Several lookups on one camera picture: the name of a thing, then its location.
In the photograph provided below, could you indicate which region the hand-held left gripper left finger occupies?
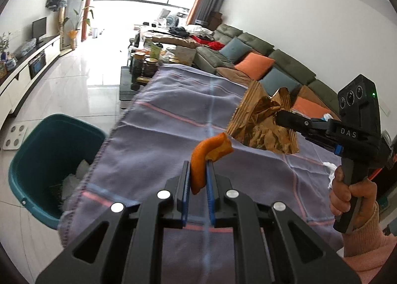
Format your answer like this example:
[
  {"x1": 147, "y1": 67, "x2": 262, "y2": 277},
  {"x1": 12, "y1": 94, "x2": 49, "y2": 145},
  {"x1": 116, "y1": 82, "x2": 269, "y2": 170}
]
[{"x1": 35, "y1": 160, "x2": 190, "y2": 284}]

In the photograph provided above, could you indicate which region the black monitor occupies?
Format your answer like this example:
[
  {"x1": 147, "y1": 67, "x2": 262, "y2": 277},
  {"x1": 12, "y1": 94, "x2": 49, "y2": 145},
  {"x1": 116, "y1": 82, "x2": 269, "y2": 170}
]
[{"x1": 32, "y1": 17, "x2": 48, "y2": 44}]

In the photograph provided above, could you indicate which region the potted plant yellow wrap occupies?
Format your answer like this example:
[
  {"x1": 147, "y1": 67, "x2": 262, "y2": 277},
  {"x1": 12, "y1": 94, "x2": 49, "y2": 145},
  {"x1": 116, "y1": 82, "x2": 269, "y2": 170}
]
[{"x1": 63, "y1": 0, "x2": 95, "y2": 49}]

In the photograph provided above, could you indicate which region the white black TV cabinet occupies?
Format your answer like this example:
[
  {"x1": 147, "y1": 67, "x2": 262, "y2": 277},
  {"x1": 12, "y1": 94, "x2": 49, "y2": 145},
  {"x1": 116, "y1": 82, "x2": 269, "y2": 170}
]
[{"x1": 0, "y1": 35, "x2": 61, "y2": 122}]

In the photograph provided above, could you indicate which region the teal plastic trash bin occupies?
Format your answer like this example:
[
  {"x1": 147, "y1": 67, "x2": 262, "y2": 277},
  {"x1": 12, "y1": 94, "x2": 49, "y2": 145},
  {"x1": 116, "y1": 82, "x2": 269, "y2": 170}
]
[{"x1": 8, "y1": 113, "x2": 107, "y2": 231}]

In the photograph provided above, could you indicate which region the cluttered coffee table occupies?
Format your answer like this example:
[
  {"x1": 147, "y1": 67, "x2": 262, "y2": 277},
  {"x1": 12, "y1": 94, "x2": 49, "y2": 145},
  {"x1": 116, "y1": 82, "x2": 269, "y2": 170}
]
[{"x1": 119, "y1": 34, "x2": 199, "y2": 102}]

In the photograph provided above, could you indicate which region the white crumpled tissue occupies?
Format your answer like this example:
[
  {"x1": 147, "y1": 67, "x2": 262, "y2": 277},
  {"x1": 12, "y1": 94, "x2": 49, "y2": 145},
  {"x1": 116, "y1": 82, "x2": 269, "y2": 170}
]
[{"x1": 322, "y1": 161, "x2": 339, "y2": 190}]

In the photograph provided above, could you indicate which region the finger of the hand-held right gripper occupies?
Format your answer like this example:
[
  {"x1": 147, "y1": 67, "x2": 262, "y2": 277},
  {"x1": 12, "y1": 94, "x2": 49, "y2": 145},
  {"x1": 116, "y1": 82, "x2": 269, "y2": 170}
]
[{"x1": 275, "y1": 109, "x2": 314, "y2": 141}]

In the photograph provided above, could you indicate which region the blue-grey cushion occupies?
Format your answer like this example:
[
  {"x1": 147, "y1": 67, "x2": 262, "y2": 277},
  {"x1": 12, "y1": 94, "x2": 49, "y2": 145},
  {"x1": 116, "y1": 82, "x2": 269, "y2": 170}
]
[
  {"x1": 261, "y1": 68, "x2": 303, "y2": 98},
  {"x1": 220, "y1": 37, "x2": 253, "y2": 64}
]

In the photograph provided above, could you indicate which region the white bathroom scale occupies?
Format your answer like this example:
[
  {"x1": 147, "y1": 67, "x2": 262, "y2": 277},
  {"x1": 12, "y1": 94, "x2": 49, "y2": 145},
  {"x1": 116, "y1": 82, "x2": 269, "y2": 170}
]
[{"x1": 2, "y1": 125, "x2": 28, "y2": 151}]

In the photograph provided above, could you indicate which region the orange peel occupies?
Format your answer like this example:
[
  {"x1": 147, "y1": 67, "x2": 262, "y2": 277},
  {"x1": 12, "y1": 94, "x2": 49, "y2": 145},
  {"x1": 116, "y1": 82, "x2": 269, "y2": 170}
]
[{"x1": 190, "y1": 133, "x2": 234, "y2": 195}]

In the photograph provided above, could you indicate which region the orange cushion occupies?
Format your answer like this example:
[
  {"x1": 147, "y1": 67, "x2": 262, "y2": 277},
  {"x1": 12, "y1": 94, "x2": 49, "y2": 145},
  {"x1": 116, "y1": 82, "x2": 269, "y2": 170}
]
[
  {"x1": 234, "y1": 52, "x2": 276, "y2": 81},
  {"x1": 292, "y1": 96, "x2": 327, "y2": 119}
]

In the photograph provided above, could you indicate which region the grey-green sofa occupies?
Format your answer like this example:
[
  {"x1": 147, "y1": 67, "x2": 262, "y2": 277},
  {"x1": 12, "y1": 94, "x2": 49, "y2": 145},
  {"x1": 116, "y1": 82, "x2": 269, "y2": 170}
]
[{"x1": 194, "y1": 23, "x2": 342, "y2": 121}]

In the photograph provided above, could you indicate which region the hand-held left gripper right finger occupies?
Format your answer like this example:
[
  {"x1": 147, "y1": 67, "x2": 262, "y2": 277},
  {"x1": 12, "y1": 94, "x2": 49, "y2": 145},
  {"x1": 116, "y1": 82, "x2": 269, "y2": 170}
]
[{"x1": 206, "y1": 160, "x2": 362, "y2": 284}]

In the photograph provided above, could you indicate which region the purple striped blanket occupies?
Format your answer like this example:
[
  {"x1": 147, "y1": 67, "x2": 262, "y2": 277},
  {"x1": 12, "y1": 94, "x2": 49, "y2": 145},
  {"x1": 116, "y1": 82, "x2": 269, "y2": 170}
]
[{"x1": 59, "y1": 63, "x2": 345, "y2": 284}]

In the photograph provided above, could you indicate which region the brown snack bag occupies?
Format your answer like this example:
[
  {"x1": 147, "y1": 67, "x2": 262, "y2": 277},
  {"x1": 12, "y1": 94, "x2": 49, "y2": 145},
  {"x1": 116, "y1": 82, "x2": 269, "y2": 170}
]
[{"x1": 226, "y1": 80, "x2": 300, "y2": 155}]

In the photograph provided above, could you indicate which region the person's right forearm pink sleeve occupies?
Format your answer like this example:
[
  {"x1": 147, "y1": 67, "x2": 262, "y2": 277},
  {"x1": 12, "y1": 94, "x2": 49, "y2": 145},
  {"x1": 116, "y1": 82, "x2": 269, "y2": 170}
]
[{"x1": 340, "y1": 203, "x2": 397, "y2": 284}]

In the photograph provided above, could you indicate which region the person's right hand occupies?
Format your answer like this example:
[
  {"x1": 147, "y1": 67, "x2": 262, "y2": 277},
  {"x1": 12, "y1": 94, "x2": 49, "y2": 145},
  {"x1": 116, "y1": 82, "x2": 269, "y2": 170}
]
[{"x1": 329, "y1": 165, "x2": 378, "y2": 229}]

